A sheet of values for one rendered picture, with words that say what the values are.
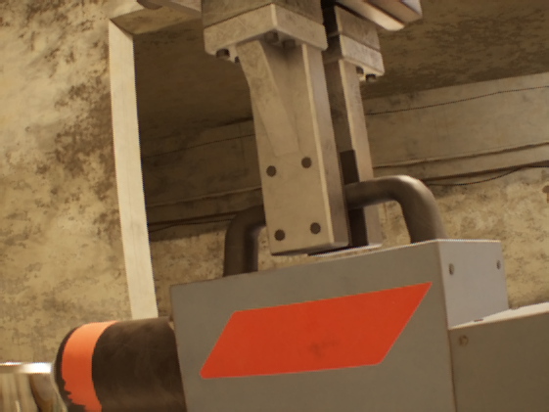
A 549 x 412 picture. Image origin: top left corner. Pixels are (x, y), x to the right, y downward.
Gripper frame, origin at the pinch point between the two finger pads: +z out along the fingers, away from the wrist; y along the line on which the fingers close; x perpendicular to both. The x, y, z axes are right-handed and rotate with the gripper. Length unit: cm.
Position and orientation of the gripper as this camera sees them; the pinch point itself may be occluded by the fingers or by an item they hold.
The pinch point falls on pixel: (322, 202)
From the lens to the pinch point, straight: 58.3
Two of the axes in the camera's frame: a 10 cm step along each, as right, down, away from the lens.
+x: -8.4, 1.9, 5.1
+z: 1.3, 9.8, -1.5
